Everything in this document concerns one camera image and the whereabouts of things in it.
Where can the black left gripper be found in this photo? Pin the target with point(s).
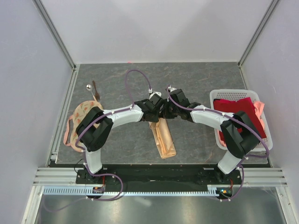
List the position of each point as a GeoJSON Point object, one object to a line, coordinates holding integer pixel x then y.
{"type": "Point", "coordinates": [155, 119]}

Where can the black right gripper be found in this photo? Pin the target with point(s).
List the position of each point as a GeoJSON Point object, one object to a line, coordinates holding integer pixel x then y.
{"type": "Point", "coordinates": [166, 115]}

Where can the peach cloth napkin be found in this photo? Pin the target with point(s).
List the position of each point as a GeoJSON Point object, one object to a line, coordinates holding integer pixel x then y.
{"type": "Point", "coordinates": [163, 138]}

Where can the metal spoon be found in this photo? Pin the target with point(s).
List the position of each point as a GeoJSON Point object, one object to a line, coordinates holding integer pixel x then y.
{"type": "Point", "coordinates": [90, 89]}

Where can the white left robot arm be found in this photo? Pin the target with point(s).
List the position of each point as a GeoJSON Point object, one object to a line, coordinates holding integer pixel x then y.
{"type": "Point", "coordinates": [95, 128]}

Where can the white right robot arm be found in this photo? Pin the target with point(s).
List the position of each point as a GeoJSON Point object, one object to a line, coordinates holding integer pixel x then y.
{"type": "Point", "coordinates": [239, 149]}

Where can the white perforated plastic basket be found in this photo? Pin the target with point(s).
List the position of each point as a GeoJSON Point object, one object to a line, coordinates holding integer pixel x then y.
{"type": "Point", "coordinates": [223, 138]}

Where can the floral oven mitt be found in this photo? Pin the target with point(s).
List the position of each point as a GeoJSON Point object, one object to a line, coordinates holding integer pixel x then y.
{"type": "Point", "coordinates": [70, 135]}

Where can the pink cloth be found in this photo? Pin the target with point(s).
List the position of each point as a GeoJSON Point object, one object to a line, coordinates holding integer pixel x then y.
{"type": "Point", "coordinates": [253, 110]}

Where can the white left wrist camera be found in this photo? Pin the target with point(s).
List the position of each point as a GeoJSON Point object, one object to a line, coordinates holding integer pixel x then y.
{"type": "Point", "coordinates": [152, 93]}

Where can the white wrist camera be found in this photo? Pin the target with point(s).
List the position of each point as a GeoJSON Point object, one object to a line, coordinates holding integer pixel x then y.
{"type": "Point", "coordinates": [152, 93]}
{"type": "Point", "coordinates": [170, 89]}

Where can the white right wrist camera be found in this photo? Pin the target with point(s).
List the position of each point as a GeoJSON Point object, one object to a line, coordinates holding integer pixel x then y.
{"type": "Point", "coordinates": [170, 89]}

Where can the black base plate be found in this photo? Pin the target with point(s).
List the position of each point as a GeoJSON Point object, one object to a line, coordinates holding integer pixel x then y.
{"type": "Point", "coordinates": [160, 177]}

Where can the grey slotted cable duct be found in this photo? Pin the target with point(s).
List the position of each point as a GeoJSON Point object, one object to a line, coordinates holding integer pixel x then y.
{"type": "Point", "coordinates": [95, 191]}

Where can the aluminium frame post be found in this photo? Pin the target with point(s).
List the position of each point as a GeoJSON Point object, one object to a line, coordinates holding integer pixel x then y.
{"type": "Point", "coordinates": [262, 24]}
{"type": "Point", "coordinates": [54, 32]}

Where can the right aluminium frame post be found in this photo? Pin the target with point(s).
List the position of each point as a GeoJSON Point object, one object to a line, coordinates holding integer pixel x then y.
{"type": "Point", "coordinates": [262, 24]}

